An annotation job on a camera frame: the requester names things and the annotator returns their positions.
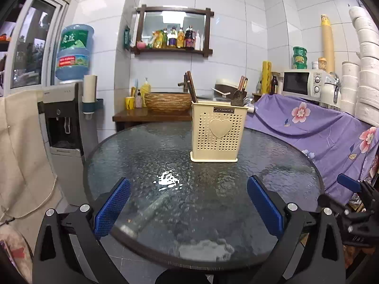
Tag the white paper cup stack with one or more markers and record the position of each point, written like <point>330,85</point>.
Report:
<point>89,96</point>

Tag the purple floral cloth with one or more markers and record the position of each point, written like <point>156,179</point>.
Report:
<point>336,142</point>

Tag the white microwave oven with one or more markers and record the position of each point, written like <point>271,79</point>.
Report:
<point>304,83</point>

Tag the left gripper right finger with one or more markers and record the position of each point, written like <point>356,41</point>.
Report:
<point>309,247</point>

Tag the yellow soap bottle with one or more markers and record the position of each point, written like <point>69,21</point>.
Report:
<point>145,89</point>

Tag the woven wicker basket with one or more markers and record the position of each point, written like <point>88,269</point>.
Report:
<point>168,102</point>

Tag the blue water jug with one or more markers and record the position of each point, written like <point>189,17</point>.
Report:
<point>75,49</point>

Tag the beige cloth cover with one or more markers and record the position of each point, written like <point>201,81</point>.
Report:
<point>28,184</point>

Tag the water dispenser machine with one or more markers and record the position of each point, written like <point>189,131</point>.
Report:
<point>72,136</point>

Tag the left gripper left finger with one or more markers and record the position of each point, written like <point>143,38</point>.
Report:
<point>55,260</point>

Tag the dark wooden side table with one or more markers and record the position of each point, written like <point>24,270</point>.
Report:
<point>130,118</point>

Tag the cream perforated utensil holder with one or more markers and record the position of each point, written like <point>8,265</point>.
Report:
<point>217,130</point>

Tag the silver metal spoon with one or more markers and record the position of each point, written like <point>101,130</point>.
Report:
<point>238,99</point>

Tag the yellow mug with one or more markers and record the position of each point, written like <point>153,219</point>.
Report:
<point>130,103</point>

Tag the white electric kettle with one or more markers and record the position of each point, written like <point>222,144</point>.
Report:
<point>330,96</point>

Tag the green stacked containers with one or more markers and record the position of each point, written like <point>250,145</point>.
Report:
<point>299,57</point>

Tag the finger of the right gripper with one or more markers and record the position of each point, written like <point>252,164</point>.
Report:
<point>330,206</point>
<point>349,183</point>

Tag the stacked white paper rolls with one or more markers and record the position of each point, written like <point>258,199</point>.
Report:
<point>360,81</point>

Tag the wooden wall shelf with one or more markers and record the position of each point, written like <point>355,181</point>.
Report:
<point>173,29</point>

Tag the bronze faucet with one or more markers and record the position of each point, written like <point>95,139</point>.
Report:
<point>184,84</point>

